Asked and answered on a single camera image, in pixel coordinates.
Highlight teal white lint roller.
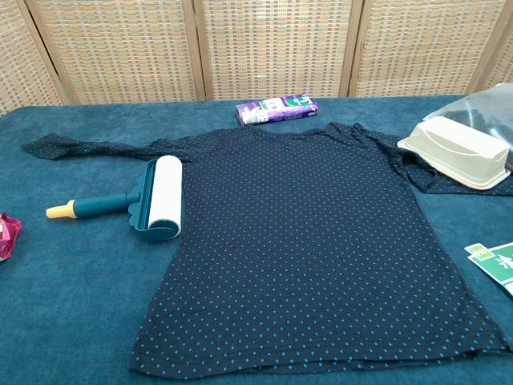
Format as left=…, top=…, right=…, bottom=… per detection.
left=45, top=155, right=184, bottom=245

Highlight dark blue dotted shirt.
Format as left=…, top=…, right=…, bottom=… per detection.
left=20, top=122, right=513, bottom=381

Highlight purple white carton box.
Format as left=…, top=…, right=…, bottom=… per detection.
left=235, top=94, right=320, bottom=127

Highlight woven bamboo folding screen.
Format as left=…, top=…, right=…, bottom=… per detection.
left=0, top=0, right=513, bottom=117

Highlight cream plastic lunch box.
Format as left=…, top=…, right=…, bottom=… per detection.
left=397, top=115, right=513, bottom=190

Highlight teal table cloth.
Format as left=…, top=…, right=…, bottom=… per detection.
left=0, top=94, right=513, bottom=385

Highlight translucent zip bag dark contents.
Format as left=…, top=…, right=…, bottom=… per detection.
left=422, top=83, right=513, bottom=173

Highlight green white tea package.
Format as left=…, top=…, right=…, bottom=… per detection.
left=464, top=241, right=513, bottom=298

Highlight red snack packet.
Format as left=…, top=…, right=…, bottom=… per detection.
left=0, top=211, right=23, bottom=262

